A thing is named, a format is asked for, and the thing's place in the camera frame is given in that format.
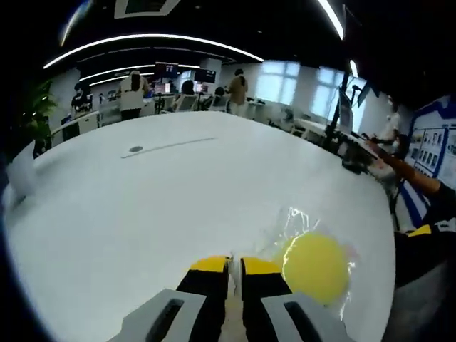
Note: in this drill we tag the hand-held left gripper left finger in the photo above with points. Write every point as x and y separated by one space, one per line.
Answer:
199 306

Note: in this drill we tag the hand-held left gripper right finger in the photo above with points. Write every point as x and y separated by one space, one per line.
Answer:
263 306

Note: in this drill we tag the yellow round sponge in wrap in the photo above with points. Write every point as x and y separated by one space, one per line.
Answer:
295 221

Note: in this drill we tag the white plant pot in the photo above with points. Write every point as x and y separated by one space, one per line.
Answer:
21 178

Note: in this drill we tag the bright window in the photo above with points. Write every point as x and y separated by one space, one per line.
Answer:
279 83

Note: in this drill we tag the green leafy plant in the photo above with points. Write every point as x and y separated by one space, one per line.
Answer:
41 107

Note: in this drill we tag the long curved ceiling light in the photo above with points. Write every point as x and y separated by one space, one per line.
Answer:
153 35

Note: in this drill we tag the straight ceiling light strip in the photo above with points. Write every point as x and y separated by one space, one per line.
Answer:
333 18

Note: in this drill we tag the ceiling air vent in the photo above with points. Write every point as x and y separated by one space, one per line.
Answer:
146 7

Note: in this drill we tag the dark wall screen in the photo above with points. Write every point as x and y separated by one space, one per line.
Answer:
207 74

